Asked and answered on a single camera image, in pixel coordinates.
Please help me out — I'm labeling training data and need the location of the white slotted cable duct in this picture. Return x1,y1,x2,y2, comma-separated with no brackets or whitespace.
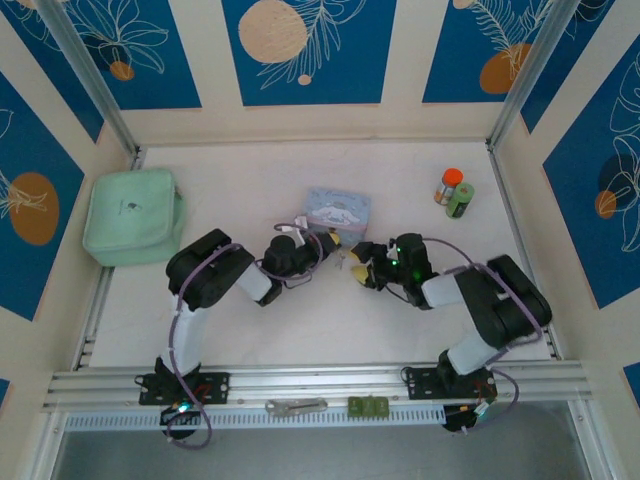
63,403,447,432

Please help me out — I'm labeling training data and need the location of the light blue printed pouch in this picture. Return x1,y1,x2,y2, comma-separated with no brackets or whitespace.
301,185,374,237

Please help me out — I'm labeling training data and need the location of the green cylindrical bottle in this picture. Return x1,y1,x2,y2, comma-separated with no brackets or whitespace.
445,182,476,220

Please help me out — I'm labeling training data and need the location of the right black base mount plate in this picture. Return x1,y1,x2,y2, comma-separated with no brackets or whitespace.
401,366,500,402

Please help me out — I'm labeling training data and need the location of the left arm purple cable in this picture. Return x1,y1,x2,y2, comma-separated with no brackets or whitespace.
164,221,324,450

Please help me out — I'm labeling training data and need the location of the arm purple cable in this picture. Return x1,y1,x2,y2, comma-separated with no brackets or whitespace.
422,237,547,437
164,221,324,450

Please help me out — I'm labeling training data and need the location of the aluminium frame post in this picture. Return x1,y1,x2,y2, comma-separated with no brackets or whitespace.
485,0,585,149
35,0,143,157

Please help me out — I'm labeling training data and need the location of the left black base electronics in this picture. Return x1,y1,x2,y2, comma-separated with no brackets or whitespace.
158,403,202,432

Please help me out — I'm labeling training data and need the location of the silver metal wrench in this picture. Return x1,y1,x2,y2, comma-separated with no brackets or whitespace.
264,397,329,418

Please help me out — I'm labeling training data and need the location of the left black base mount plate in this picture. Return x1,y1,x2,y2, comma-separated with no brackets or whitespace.
137,371,232,407

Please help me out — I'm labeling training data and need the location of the black base electronics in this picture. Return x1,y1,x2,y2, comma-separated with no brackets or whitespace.
158,403,202,432
441,402,497,435

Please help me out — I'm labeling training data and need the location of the right black base electronics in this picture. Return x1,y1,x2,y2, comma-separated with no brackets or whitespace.
441,402,497,435

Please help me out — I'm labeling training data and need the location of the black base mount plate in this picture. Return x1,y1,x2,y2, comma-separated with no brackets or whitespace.
401,366,500,402
137,371,232,407

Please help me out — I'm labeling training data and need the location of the aluminium mounting rail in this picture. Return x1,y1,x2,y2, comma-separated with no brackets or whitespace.
41,360,587,415

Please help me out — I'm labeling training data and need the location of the mint green zip pouch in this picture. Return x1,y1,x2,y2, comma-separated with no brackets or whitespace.
81,167,189,267

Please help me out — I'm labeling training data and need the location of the aluminium side rail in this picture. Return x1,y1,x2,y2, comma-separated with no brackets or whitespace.
72,145,147,372
486,140,564,362

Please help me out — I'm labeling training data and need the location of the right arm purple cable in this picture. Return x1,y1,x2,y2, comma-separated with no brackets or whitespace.
422,237,547,437

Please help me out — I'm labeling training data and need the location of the orange cap bottle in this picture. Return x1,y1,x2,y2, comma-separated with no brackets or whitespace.
433,167,464,205

